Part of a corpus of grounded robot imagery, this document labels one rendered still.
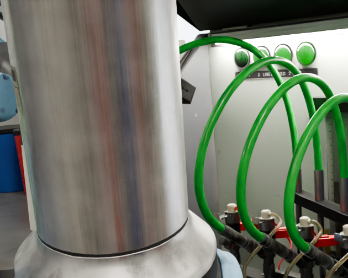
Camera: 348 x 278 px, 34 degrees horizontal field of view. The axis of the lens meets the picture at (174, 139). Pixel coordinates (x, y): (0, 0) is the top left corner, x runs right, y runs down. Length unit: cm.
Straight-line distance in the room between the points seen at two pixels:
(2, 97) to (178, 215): 61
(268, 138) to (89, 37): 110
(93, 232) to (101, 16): 10
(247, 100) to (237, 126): 7
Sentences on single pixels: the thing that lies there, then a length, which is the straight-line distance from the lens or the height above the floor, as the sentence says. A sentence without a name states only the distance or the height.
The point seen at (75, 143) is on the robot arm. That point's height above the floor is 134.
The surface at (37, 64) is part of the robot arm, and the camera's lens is 27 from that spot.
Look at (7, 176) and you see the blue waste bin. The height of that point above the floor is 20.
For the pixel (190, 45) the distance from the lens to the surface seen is 107.
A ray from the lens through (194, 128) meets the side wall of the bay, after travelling 140.
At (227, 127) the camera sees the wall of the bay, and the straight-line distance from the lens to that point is 142.
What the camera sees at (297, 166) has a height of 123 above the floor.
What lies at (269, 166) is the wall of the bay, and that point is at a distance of 135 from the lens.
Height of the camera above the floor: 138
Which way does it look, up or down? 7 degrees down
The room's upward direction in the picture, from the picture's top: 4 degrees counter-clockwise
